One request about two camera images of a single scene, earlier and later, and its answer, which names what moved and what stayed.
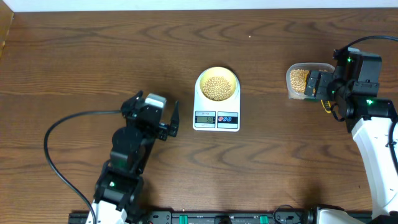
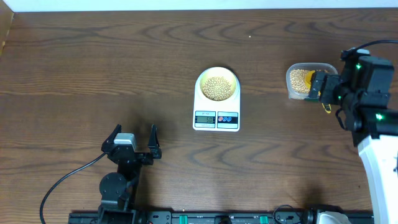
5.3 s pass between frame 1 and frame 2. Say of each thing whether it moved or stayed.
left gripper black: moved
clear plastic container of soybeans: stayed
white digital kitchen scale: stayed
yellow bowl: stayed
